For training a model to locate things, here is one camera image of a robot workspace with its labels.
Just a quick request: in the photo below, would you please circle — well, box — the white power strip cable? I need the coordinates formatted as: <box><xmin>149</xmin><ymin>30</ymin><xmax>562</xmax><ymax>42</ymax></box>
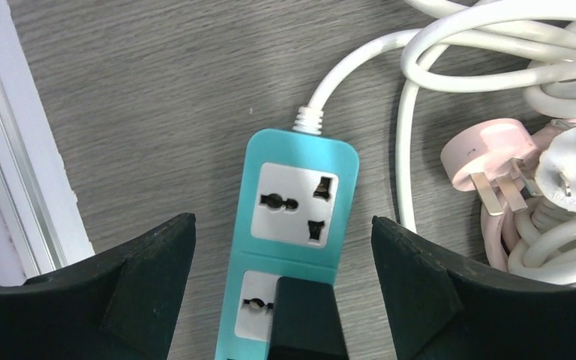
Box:
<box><xmin>292</xmin><ymin>0</ymin><xmax>576</xmax><ymax>288</ymax></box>

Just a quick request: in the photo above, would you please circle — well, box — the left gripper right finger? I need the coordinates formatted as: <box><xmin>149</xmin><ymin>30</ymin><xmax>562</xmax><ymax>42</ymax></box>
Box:
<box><xmin>371</xmin><ymin>217</ymin><xmax>576</xmax><ymax>359</ymax></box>

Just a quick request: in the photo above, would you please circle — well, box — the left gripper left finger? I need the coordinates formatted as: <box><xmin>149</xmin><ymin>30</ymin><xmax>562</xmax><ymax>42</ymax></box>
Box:
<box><xmin>0</xmin><ymin>213</ymin><xmax>196</xmax><ymax>359</ymax></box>

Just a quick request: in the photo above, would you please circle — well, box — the pink round plug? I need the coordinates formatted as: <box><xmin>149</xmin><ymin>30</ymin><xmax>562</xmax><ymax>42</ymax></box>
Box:
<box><xmin>440</xmin><ymin>118</ymin><xmax>538</xmax><ymax>216</ymax></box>

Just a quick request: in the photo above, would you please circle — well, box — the teal power strip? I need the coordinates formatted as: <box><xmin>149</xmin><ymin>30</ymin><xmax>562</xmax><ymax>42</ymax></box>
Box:
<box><xmin>214</xmin><ymin>129</ymin><xmax>359</xmax><ymax>359</ymax></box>

